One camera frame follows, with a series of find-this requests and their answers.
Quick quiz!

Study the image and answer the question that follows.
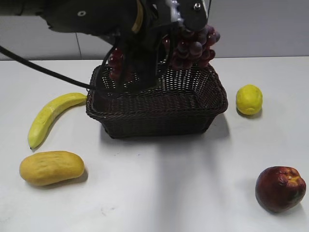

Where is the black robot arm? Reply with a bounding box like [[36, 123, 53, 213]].
[[0, 0, 211, 94]]

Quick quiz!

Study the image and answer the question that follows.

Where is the dark red apple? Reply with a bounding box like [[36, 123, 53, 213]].
[[255, 166, 307, 213]]

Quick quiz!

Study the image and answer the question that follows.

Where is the black cable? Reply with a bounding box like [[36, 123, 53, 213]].
[[0, 45, 97, 91]]

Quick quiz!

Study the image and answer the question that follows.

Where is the yellow banana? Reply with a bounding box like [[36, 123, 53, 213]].
[[28, 93, 87, 149]]

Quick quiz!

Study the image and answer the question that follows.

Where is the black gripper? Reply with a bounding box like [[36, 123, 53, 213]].
[[118, 0, 209, 93]]

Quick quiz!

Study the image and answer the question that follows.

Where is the purple grape bunch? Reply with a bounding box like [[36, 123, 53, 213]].
[[108, 25, 221, 81]]

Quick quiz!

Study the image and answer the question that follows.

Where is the yellow lemon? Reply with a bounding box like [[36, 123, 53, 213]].
[[236, 85, 263, 116]]

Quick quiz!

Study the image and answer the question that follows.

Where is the dark brown wicker basket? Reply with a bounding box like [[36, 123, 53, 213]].
[[86, 65, 228, 139]]

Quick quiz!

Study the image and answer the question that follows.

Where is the yellow mango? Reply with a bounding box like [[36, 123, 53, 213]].
[[19, 151, 85, 186]]

